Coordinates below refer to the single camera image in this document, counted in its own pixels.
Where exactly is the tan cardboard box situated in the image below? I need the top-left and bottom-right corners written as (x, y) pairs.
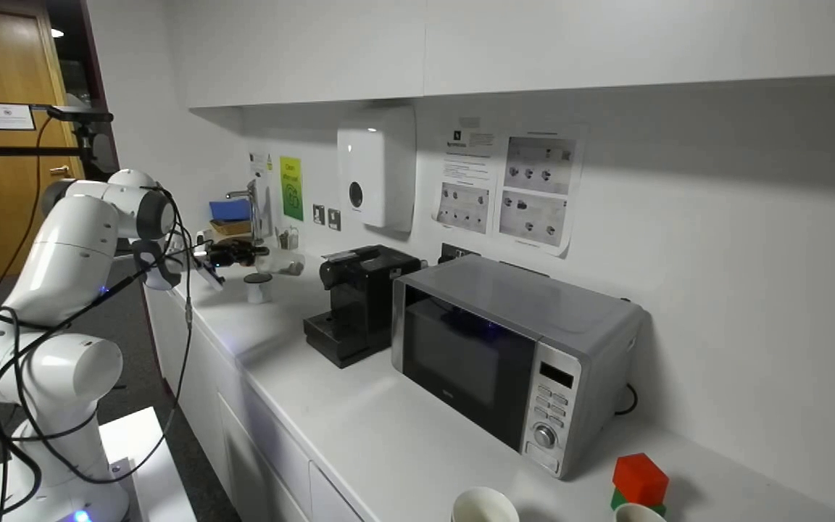
top-left (206, 219), bottom-right (256, 243)

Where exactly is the white paper towel dispenser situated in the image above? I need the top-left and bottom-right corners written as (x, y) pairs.
top-left (333, 124), bottom-right (414, 243)

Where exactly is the black camera on stand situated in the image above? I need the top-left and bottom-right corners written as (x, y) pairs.
top-left (0, 100), bottom-right (120, 183)

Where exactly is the white tall bottle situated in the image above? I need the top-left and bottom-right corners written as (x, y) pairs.
top-left (248, 173), bottom-right (277, 241)

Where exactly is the white wall cabinet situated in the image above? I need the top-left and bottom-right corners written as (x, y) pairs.
top-left (184, 0), bottom-right (835, 109)

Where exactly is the wooden door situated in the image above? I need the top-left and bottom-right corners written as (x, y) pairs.
top-left (0, 0), bottom-right (107, 287)

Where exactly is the black coffee maker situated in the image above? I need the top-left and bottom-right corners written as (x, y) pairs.
top-left (303, 241), bottom-right (426, 370)

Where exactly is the paper sheet with text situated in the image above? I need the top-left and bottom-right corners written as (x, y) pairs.
top-left (440, 124), bottom-right (500, 183)

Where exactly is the white robot base platform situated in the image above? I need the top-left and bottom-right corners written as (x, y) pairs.
top-left (0, 402), bottom-right (198, 522)

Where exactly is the white door sign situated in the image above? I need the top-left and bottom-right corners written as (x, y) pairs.
top-left (0, 98), bottom-right (39, 134)

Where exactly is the white wall socket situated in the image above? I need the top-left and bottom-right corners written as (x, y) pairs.
top-left (248, 151), bottom-right (277, 183)

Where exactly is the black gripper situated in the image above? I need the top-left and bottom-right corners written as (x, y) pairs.
top-left (200, 237), bottom-right (274, 273)

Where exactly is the black microwave cable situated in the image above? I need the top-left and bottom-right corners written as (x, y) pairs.
top-left (613, 379), bottom-right (642, 418)

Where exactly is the white base cabinet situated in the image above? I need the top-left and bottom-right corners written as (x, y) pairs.
top-left (139, 279), bottom-right (371, 522)

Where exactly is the silver microwave oven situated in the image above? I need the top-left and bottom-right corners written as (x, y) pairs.
top-left (391, 251), bottom-right (652, 480)

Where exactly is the green wall poster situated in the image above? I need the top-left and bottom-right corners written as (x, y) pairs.
top-left (280, 154), bottom-right (309, 224)

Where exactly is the green block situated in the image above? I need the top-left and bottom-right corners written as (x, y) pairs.
top-left (610, 486), bottom-right (671, 515)

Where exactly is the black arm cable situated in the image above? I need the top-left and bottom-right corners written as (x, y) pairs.
top-left (0, 192), bottom-right (226, 522)

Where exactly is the white bowl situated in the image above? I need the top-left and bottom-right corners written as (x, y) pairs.
top-left (448, 483), bottom-right (523, 522)

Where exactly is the blue box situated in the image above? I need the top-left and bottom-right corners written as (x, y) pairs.
top-left (206, 198), bottom-right (256, 227)

